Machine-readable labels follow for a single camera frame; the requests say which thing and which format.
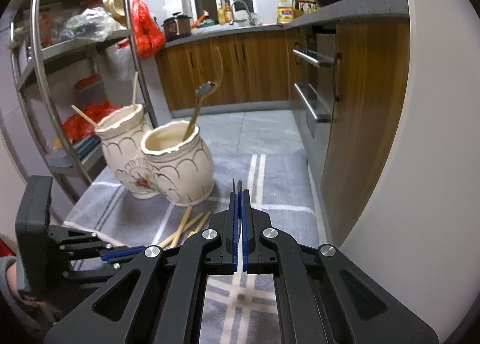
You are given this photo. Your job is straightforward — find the wooden chopstick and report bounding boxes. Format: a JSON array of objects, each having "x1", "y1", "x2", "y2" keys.
[
  {"x1": 159, "y1": 213, "x2": 204, "y2": 248},
  {"x1": 132, "y1": 71, "x2": 138, "y2": 107},
  {"x1": 170, "y1": 206, "x2": 192, "y2": 248}
]

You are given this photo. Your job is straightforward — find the kitchen faucet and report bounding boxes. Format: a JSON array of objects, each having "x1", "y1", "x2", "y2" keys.
[{"x1": 229, "y1": 0, "x2": 256, "y2": 26}]

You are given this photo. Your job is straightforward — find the person's left hand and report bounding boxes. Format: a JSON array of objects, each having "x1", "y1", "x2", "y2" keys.
[{"x1": 6, "y1": 263, "x2": 45, "y2": 307}]

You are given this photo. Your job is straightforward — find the grey plaid table cloth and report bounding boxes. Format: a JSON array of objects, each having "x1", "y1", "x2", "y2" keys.
[{"x1": 61, "y1": 152, "x2": 324, "y2": 344}]

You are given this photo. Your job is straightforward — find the cream ceramic double utensil holder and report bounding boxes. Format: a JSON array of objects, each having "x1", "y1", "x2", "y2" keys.
[{"x1": 94, "y1": 104, "x2": 214, "y2": 207}]

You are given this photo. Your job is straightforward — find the wooden spoon in holder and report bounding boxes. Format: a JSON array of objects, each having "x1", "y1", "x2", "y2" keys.
[{"x1": 71, "y1": 104, "x2": 98, "y2": 128}]

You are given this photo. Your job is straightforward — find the wooden chopstick in holder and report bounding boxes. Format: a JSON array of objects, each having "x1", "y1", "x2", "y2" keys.
[{"x1": 132, "y1": 71, "x2": 138, "y2": 107}]

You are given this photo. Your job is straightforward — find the metal storage rack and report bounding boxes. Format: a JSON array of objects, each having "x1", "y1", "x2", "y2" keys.
[{"x1": 7, "y1": 0, "x2": 134, "y2": 203}]

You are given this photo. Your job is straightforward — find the hanging red plastic bag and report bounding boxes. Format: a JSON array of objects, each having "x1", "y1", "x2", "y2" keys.
[{"x1": 130, "y1": 0, "x2": 166, "y2": 59}]

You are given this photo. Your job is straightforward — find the clear plastic bag on shelf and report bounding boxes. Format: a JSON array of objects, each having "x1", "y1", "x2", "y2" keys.
[{"x1": 59, "y1": 7, "x2": 116, "y2": 41}]

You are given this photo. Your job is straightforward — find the built-in steel oven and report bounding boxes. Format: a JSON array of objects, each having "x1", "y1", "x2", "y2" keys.
[{"x1": 291, "y1": 25, "x2": 336, "y2": 142}]

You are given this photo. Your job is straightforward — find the wooden base cabinets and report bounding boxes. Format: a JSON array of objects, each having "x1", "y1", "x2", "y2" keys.
[{"x1": 155, "y1": 18, "x2": 410, "y2": 244}]

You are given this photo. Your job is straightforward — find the brown rice cooker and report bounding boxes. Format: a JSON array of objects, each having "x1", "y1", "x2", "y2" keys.
[{"x1": 163, "y1": 12, "x2": 191, "y2": 41}]

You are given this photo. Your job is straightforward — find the yellow oil bottle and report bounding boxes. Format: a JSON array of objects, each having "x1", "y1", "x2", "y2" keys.
[{"x1": 277, "y1": 1, "x2": 294, "y2": 24}]

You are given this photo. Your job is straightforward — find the silver flower-handle spoon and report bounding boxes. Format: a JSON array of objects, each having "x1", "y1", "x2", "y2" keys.
[{"x1": 182, "y1": 81, "x2": 216, "y2": 142}]

